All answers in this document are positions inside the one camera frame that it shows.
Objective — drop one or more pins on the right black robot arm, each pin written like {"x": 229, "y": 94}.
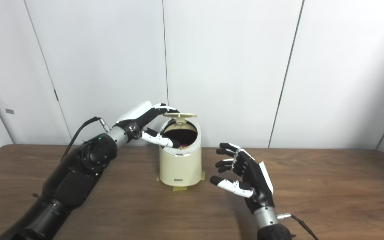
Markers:
{"x": 273, "y": 226}

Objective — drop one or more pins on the cream-colored bin body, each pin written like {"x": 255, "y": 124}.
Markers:
{"x": 180, "y": 170}

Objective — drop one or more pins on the narrow yellow tape piece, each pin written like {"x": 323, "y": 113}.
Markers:
{"x": 202, "y": 175}

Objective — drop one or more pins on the small grey wall tag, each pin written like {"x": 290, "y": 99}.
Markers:
{"x": 9, "y": 111}

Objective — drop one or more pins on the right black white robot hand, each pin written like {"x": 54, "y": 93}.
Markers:
{"x": 253, "y": 186}

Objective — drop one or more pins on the wide yellow tape piece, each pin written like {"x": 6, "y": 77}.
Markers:
{"x": 180, "y": 188}

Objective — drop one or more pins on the round cream bin lid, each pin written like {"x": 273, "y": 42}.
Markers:
{"x": 180, "y": 115}

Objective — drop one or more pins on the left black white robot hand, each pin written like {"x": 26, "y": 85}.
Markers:
{"x": 138, "y": 118}

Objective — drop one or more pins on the dark wall panel hinge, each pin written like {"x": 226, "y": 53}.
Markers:
{"x": 56, "y": 95}

